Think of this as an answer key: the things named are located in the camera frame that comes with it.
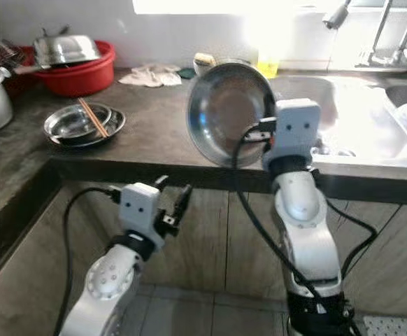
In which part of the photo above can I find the stainless steel double sink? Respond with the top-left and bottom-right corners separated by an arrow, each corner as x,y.
266,73 -> 407,169

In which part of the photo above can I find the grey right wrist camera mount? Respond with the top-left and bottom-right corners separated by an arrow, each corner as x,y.
263,98 -> 322,172

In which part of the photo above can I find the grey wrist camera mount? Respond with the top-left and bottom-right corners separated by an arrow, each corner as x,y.
120,182 -> 162,242
263,98 -> 322,172

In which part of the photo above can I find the brown wooden chopstick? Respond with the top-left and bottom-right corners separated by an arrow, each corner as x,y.
76,99 -> 108,139
79,98 -> 111,137

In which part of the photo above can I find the wooden base cabinet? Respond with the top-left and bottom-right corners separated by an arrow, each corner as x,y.
0,164 -> 407,336

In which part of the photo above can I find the small stainless steel dish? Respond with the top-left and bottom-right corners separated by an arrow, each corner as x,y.
50,107 -> 127,148

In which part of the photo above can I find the tan scrub sponge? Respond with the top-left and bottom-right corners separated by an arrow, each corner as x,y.
194,52 -> 217,67

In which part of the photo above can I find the white crumpled dish cloth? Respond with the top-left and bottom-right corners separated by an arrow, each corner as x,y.
118,63 -> 182,88

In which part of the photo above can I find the white dotted floor mat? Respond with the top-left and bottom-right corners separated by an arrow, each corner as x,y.
361,315 -> 407,336

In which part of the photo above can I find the short black right arm cable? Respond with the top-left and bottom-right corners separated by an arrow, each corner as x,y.
326,199 -> 379,281

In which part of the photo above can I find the yellow dish soap bottle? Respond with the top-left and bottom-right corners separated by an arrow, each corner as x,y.
256,49 -> 280,78

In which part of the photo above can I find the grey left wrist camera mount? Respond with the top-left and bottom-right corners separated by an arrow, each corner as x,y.
120,182 -> 162,242

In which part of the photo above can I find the steel bowl holding sponge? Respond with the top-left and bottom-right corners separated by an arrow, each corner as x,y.
193,52 -> 232,76

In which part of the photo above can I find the dark wire strainer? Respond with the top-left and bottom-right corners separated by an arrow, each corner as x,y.
0,41 -> 26,71

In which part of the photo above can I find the red plastic basin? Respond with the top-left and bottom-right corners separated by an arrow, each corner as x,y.
22,40 -> 117,97

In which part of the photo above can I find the domed stainless steel lid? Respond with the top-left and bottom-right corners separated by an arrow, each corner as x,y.
34,34 -> 103,67

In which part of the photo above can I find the wide stainless steel bowl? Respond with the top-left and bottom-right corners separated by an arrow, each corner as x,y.
187,62 -> 278,169

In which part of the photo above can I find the chrome sink faucet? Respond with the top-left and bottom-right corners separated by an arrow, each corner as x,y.
322,0 -> 407,71

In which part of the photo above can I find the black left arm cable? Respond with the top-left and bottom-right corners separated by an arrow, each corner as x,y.
60,185 -> 124,336

